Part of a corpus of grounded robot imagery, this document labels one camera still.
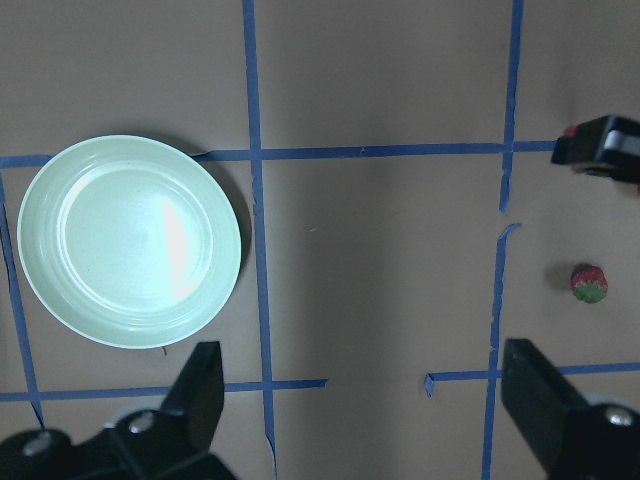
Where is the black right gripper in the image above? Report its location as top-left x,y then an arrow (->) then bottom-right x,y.
551,115 -> 639,186

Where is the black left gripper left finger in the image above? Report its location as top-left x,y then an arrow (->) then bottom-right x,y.
160,341 -> 224,450

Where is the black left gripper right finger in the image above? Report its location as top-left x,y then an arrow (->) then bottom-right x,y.
501,339 -> 596,479

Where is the red strawberry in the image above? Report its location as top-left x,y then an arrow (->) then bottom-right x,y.
570,263 -> 608,304
563,126 -> 577,138

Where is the light green plate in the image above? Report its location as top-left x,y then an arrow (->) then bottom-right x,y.
16,135 -> 242,349

